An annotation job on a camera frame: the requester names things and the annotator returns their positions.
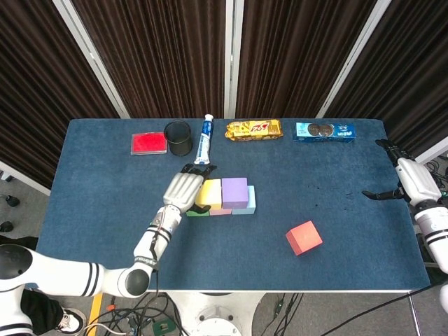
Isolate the white sneaker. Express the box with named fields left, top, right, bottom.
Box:
left=57, top=307, right=88, bottom=333

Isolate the white partition post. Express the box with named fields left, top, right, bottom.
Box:
left=52, top=0, right=131, bottom=119
left=314, top=0, right=392, bottom=119
left=223, top=0, right=245, bottom=119

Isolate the white blue toothpaste tube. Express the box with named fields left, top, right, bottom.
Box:
left=193, top=113, right=215, bottom=166

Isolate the yellow cube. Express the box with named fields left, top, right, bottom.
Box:
left=194, top=178, right=223, bottom=211

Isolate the blue sandwich cookie box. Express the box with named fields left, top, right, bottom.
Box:
left=293, top=121, right=357, bottom=143

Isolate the tangled floor cable bundle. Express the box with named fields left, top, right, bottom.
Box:
left=78, top=292, right=186, bottom=336

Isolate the yellow biscuit packet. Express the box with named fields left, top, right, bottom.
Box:
left=224, top=119, right=283, bottom=142

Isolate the purple cube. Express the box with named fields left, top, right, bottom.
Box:
left=220, top=177, right=249, bottom=210

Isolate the black mesh pen cup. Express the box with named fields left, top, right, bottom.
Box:
left=163, top=120, right=193, bottom=157

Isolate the small green box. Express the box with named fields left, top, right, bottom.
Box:
left=152, top=318, right=175, bottom=336

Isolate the red cube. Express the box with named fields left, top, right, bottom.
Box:
left=285, top=220, right=323, bottom=257

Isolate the coiled black cable pile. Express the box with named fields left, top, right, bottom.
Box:
left=430, top=157, right=448, bottom=192

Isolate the light blue cube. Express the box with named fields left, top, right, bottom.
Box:
left=230, top=185, right=256, bottom=216

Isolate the black trouser leg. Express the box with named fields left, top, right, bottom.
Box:
left=20, top=288, right=64, bottom=335

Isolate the brown ribbed partition panel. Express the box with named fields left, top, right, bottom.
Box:
left=71, top=0, right=228, bottom=120
left=323, top=0, right=448, bottom=178
left=237, top=0, right=379, bottom=120
left=0, top=0, right=122, bottom=195

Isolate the red ink pad case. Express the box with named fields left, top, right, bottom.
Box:
left=130, top=131, right=168, bottom=156

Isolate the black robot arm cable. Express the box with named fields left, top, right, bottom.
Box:
left=325, top=285, right=433, bottom=336

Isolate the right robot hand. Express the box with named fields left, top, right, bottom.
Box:
left=361, top=139, right=442, bottom=207

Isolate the black floor cable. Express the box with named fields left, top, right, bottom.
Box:
left=269, top=292, right=304, bottom=336

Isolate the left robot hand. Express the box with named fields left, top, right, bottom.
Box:
left=162, top=163, right=218, bottom=215

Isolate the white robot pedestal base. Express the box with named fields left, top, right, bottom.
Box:
left=167, top=291, right=272, bottom=336

